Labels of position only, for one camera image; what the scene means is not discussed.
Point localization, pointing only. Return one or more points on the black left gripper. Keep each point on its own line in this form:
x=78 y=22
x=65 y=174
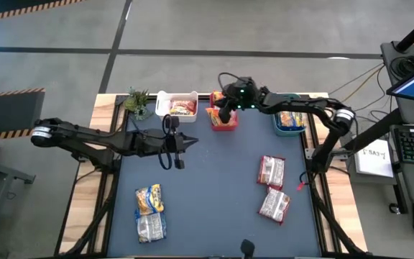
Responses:
x=156 y=142

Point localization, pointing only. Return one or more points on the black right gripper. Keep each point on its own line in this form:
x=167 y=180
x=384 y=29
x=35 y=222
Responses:
x=243 y=97

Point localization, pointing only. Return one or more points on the red ramen noodle pack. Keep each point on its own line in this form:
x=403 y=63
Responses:
x=274 y=205
x=271 y=172
x=183 y=107

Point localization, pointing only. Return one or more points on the blue soy sauce ramen pack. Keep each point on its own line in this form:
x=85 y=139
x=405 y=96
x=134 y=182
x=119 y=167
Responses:
x=290 y=119
x=151 y=227
x=149 y=199

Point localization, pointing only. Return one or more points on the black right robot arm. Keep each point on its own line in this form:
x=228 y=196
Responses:
x=300 y=104

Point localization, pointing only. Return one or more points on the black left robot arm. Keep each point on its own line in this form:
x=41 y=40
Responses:
x=85 y=138

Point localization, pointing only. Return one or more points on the pink plastic bin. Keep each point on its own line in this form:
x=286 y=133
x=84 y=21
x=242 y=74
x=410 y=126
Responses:
x=225 y=128

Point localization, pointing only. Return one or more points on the white plastic bin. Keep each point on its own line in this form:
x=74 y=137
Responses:
x=162 y=108

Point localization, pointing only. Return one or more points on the green artificial succulent plant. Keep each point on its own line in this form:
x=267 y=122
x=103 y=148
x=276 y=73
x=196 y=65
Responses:
x=137 y=104

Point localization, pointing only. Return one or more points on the teal plastic bin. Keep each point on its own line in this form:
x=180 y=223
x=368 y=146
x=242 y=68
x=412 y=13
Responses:
x=282 y=132

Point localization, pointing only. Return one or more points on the blue-grey table mat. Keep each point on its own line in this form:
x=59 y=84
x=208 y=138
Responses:
x=210 y=201

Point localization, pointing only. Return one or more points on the small red tag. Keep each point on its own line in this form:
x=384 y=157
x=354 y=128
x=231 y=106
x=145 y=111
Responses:
x=300 y=186

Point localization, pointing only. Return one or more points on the black rounded object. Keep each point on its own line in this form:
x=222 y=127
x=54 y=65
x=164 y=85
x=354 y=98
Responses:
x=247 y=249

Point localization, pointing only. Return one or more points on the grey power box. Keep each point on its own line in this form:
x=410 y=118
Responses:
x=339 y=154

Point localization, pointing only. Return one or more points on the black slanted stand pole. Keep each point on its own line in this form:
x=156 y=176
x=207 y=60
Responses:
x=376 y=129

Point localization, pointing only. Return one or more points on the black hazard-striped ramp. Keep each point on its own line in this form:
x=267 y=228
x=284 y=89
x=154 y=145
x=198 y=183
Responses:
x=5 y=111

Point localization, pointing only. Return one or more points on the black caster wheel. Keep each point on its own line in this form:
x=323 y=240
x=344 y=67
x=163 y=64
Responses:
x=394 y=208

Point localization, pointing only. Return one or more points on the black aluminium table frame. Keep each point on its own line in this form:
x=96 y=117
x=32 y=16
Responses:
x=203 y=97

